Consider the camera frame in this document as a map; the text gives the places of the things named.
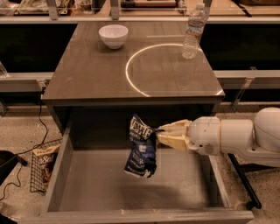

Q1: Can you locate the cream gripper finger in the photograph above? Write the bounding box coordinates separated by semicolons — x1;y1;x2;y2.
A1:
157;134;192;151
159;119;192;135

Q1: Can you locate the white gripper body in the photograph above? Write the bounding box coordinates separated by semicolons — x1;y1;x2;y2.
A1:
187;116;221;156

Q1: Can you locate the blue chip bag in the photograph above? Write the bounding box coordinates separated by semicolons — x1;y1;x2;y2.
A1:
124;114;160;179

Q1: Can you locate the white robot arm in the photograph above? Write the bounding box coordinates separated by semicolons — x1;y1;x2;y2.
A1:
157;108;280;167

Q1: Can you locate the grey cabinet with glossy top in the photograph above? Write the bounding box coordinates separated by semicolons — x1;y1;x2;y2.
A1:
43;21;224;130

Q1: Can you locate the open grey top drawer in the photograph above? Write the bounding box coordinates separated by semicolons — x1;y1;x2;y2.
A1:
19;124;254;224

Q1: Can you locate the brown snack bag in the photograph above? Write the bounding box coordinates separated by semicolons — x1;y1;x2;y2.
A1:
33;144;60;186

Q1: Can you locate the clear plastic water bottle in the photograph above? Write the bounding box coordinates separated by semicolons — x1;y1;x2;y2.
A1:
182;3;206;60

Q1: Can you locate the white ceramic bowl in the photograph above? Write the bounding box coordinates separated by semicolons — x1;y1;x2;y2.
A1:
99;24;129;49

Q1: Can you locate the black object at left edge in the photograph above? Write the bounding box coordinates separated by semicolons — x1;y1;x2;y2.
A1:
0;150;27;185

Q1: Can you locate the black power cable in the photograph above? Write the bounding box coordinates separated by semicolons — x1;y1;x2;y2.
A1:
0;86;50;201

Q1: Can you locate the black wire basket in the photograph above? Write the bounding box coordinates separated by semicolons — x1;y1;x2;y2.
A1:
30;139;62;195

